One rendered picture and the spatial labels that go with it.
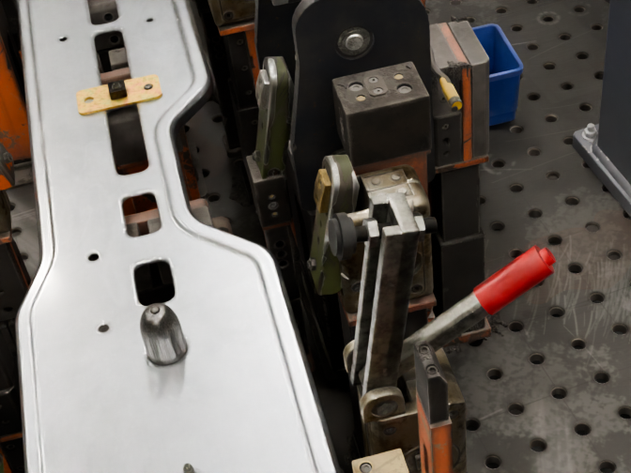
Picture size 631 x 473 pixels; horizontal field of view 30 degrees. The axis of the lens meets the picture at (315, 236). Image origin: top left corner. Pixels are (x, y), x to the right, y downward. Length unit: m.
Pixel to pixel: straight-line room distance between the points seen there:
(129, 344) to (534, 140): 0.75
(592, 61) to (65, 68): 0.76
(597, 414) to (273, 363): 0.45
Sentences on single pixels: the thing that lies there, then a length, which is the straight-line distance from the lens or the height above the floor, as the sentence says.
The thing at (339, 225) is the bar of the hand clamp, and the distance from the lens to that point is 0.70.
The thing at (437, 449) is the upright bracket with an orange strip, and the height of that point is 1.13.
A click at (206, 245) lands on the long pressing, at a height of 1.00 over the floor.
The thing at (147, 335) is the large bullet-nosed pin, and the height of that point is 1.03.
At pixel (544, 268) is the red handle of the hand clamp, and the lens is 0.78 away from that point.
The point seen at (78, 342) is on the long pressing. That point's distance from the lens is 0.97.
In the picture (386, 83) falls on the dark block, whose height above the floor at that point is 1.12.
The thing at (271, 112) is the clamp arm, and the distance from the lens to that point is 1.04.
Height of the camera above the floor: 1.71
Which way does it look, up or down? 45 degrees down
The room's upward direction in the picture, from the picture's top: 8 degrees counter-clockwise
